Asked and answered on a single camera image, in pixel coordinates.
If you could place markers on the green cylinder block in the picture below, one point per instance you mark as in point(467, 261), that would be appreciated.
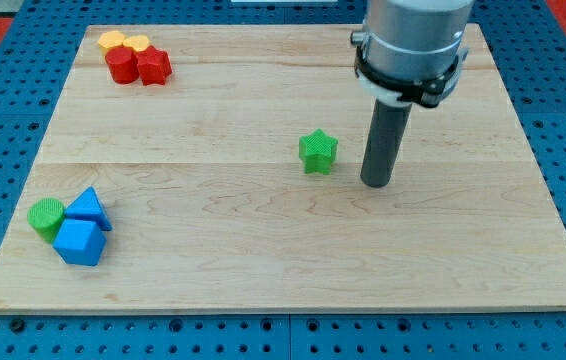
point(46, 217)

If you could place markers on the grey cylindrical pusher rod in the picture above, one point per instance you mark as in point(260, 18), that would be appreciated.
point(385, 135)

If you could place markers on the red cylinder block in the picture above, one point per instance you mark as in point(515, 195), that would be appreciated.
point(122, 64)

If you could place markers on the blue cube block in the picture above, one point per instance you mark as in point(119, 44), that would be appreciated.
point(79, 242)

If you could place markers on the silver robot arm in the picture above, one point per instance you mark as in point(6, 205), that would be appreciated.
point(409, 51)

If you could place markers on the green star block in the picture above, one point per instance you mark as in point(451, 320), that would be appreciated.
point(318, 151)

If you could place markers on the red star block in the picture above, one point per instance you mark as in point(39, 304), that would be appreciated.
point(153, 65)

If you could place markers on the yellow heart block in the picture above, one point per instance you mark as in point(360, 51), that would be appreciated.
point(137, 43)

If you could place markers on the wooden board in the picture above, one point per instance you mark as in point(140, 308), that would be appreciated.
point(212, 212)

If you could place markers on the yellow hexagon block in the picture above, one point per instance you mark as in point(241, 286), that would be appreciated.
point(110, 40)

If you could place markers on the blue triangle block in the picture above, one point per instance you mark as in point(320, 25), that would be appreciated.
point(88, 207)

